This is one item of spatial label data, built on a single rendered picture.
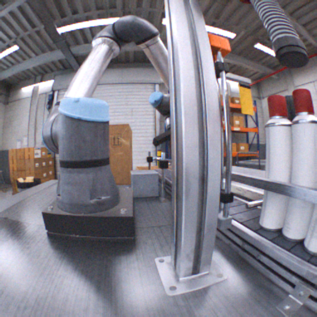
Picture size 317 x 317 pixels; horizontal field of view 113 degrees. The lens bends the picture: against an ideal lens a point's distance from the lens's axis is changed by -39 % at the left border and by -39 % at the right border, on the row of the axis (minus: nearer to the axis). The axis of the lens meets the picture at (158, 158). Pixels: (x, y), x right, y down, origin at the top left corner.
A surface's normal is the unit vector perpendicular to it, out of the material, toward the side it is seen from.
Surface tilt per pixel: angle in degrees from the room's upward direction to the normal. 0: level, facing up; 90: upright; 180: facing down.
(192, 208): 90
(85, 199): 76
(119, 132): 90
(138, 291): 0
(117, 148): 90
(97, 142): 92
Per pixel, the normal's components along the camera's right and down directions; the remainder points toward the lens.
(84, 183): 0.41, -0.21
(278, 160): -0.70, 0.05
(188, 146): 0.20, 0.05
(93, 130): 0.69, 0.07
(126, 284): -0.02, -1.00
